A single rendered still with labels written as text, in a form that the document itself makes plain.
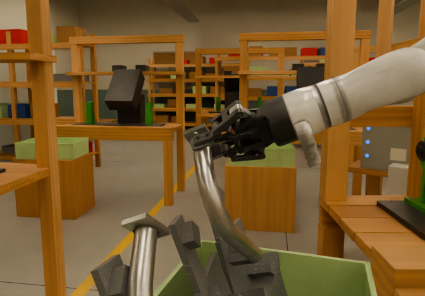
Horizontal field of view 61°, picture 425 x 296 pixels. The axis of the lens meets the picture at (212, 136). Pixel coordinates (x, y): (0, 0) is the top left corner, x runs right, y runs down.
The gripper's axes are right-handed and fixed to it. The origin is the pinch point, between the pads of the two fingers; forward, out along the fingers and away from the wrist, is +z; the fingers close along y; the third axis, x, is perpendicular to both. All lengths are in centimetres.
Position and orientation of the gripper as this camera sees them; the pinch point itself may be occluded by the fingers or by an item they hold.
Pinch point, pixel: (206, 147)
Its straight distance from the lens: 59.3
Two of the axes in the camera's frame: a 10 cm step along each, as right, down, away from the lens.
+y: -3.8, -5.6, -7.4
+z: -9.2, 3.4, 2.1
